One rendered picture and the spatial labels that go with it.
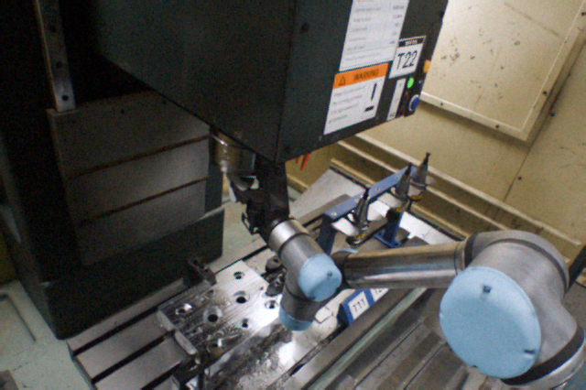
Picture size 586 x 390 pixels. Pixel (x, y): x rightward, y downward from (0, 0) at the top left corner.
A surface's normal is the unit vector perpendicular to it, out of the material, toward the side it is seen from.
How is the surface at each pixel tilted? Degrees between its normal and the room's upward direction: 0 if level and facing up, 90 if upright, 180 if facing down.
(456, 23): 90
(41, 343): 0
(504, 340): 86
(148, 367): 0
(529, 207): 90
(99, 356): 0
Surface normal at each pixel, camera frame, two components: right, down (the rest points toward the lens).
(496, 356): -0.75, 0.23
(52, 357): 0.13, -0.82
